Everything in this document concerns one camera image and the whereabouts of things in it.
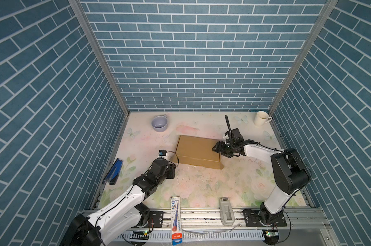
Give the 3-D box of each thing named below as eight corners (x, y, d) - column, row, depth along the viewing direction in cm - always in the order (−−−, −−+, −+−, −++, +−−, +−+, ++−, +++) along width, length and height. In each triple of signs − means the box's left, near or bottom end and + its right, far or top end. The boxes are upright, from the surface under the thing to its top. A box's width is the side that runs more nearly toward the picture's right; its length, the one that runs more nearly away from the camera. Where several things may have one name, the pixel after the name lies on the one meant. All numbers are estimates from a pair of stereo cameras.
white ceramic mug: (254, 127, 114) (258, 119, 107) (251, 119, 119) (255, 110, 112) (267, 127, 114) (272, 119, 107) (264, 119, 119) (268, 111, 112)
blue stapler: (104, 184, 87) (102, 182, 84) (117, 160, 96) (115, 158, 94) (113, 185, 86) (111, 183, 84) (125, 161, 96) (123, 159, 93)
